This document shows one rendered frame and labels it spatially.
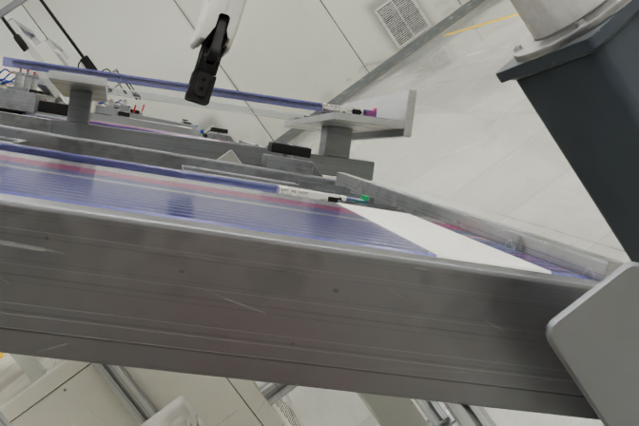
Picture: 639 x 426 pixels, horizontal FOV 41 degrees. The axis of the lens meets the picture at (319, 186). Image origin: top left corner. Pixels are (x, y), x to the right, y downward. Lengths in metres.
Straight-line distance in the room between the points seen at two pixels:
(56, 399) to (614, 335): 1.63
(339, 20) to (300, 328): 8.33
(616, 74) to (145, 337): 0.85
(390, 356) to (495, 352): 0.05
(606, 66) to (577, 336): 0.78
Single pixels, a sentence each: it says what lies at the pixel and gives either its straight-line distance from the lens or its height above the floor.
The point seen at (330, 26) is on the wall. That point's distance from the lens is 8.64.
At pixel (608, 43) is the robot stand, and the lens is 1.11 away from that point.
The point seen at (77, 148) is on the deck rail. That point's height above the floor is 0.94.
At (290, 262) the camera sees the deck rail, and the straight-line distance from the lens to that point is 0.36.
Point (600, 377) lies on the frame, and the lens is 0.37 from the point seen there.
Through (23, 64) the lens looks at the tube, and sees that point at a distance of 1.16.
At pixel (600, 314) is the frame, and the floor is 0.75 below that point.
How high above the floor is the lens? 0.91
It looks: 10 degrees down
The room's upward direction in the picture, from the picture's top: 35 degrees counter-clockwise
